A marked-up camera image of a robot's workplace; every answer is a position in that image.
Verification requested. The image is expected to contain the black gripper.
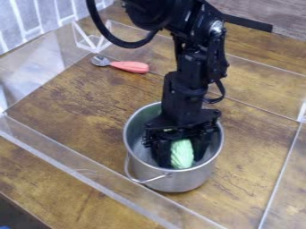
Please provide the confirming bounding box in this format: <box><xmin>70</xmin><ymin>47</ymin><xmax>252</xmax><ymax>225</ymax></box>
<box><xmin>144</xmin><ymin>72</ymin><xmax>221</xmax><ymax>168</ymax></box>

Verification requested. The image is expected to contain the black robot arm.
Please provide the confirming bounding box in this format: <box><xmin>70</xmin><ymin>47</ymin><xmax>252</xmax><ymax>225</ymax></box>
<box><xmin>124</xmin><ymin>0</ymin><xmax>229</xmax><ymax>169</ymax></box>

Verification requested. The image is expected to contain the black strip on wall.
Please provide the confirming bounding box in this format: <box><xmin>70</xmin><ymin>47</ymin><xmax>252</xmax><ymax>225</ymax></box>
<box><xmin>224</xmin><ymin>14</ymin><xmax>273</xmax><ymax>33</ymax></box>

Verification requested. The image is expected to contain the black cable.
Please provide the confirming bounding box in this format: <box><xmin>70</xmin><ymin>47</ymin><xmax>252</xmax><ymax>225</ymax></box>
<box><xmin>86</xmin><ymin>0</ymin><xmax>165</xmax><ymax>50</ymax></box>

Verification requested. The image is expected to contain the green bumpy toy vegetable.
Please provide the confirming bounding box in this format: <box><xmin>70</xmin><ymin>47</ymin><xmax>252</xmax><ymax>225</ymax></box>
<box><xmin>161</xmin><ymin>129</ymin><xmax>194</xmax><ymax>169</ymax></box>

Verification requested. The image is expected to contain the clear acrylic enclosure panel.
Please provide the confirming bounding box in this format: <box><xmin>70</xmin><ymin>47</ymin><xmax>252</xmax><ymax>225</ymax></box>
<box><xmin>0</xmin><ymin>114</ymin><xmax>226</xmax><ymax>229</ymax></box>

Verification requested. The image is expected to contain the silver metal pot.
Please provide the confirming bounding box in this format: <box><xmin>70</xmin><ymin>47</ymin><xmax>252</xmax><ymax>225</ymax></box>
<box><xmin>124</xmin><ymin>102</ymin><xmax>225</xmax><ymax>192</ymax></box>

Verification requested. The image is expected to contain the red handled metal spoon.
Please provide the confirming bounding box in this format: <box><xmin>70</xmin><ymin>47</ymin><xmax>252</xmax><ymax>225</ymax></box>
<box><xmin>91</xmin><ymin>55</ymin><xmax>150</xmax><ymax>73</ymax></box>

